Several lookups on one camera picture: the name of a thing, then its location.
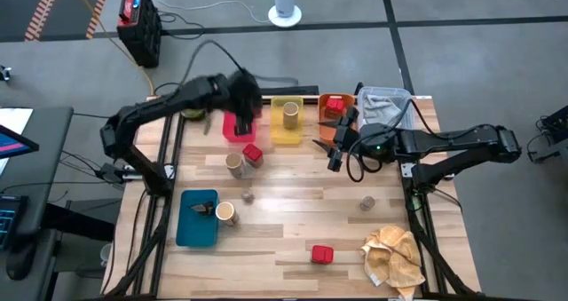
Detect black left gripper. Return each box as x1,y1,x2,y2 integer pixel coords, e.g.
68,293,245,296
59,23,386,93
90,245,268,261
225,68,264,137

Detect black red power station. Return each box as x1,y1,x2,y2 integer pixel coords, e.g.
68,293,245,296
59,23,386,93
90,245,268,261
115,0,163,69

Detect yellow checked cloth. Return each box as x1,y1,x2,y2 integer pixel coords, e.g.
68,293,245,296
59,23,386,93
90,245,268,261
359,224,427,300

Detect grey cloth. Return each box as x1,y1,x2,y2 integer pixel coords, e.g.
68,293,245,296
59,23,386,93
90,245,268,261
361,94,409,127

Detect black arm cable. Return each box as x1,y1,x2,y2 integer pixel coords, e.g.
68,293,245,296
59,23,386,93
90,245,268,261
347,130,383,183
179,38,246,87

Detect orange plastic bin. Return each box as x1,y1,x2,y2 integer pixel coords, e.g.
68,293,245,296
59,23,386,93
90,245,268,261
317,92,357,145

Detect black equipment stand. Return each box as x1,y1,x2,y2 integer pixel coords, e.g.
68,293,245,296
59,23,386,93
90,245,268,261
526,104,568,164

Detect white floor cable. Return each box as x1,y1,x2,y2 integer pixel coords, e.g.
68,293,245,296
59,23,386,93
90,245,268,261
148,0,272,25

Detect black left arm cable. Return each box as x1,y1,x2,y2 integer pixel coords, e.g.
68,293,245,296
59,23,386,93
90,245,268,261
179,38,246,87

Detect computer monitor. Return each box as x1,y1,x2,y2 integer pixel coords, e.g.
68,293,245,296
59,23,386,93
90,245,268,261
0,123,40,160

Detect yellow plastic bin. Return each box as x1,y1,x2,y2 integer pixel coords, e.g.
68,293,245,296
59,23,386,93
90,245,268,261
270,95,305,147

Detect pink plastic bin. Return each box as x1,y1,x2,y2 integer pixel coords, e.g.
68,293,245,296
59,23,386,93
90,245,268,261
222,109,259,144

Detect hazard-striped black floor mat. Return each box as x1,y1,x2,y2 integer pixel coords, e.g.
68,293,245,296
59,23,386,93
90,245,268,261
0,0,113,43

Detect black office desk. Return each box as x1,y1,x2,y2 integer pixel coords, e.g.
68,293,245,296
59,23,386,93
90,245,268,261
0,106,117,301

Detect yellow hanging cable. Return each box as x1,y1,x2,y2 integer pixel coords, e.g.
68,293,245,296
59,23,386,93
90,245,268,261
66,0,155,97

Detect black aluminium table frame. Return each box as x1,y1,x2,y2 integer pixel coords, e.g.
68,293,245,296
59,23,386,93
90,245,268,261
100,85,483,301

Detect white paper sheet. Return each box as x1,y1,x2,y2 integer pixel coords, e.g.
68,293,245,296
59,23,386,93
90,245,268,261
0,107,35,136

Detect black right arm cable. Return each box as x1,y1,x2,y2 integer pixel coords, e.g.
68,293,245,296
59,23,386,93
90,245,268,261
347,130,383,183

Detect brown cardboard box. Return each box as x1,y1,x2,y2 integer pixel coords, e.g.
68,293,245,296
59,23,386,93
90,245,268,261
190,201,217,218

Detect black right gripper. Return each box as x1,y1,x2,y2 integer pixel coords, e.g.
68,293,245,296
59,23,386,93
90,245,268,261
312,108,364,172

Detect teal plastic bin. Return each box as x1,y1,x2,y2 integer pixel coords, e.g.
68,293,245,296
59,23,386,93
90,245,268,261
175,188,220,249

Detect tan cardboard spice cylinder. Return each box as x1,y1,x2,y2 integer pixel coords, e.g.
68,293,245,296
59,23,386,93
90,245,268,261
215,201,241,227
282,101,300,131
224,152,248,180

